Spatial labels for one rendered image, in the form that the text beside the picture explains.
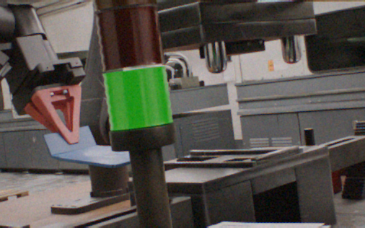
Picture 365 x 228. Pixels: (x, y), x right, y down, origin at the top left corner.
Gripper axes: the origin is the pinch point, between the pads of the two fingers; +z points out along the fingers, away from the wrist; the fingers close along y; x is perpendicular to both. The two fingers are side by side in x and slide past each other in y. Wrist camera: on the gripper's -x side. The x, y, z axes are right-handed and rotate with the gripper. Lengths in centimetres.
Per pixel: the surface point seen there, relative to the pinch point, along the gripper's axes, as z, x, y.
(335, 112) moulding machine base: -69, 443, -277
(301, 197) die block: 21.3, 4.7, 26.3
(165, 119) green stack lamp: 16, -23, 44
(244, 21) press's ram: 5.0, 0.0, 34.5
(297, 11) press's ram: 4.5, 8.9, 34.1
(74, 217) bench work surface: 7.6, 2.7, -11.5
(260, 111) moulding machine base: -110, 440, -350
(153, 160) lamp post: 18, -23, 42
